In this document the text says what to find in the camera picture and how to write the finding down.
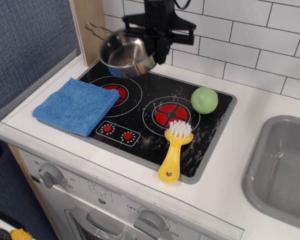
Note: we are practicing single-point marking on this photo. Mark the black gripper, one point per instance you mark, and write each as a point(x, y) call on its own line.
point(159, 27)

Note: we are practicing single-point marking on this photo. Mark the small stainless steel pot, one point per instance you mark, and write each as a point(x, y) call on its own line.
point(125, 56)

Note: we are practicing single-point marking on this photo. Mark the folded blue towel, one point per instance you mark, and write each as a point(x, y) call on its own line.
point(77, 107)

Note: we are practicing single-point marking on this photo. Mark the green ball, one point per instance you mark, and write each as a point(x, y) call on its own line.
point(204, 100)

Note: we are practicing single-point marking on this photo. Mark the black toy stovetop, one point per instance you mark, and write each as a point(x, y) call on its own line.
point(135, 126)

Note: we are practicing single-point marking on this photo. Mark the yellow dish brush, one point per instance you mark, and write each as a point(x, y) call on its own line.
point(178, 134)

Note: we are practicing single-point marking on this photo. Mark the grey left oven knob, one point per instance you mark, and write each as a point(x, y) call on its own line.
point(50, 175)

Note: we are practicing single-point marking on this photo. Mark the grey oven knob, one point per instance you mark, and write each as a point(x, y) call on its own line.
point(50, 175)
point(150, 224)

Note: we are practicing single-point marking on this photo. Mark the grey right oven knob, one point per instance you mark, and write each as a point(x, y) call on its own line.
point(150, 224)

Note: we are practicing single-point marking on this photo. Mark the white toy oven front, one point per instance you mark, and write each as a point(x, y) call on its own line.
point(84, 210)

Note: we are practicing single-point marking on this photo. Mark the grey sink basin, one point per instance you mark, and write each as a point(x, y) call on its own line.
point(271, 182)

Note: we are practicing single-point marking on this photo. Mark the yellow object bottom left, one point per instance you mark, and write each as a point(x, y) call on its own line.
point(20, 234)

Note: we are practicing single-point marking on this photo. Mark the wooden side post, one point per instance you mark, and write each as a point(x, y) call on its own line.
point(89, 22)

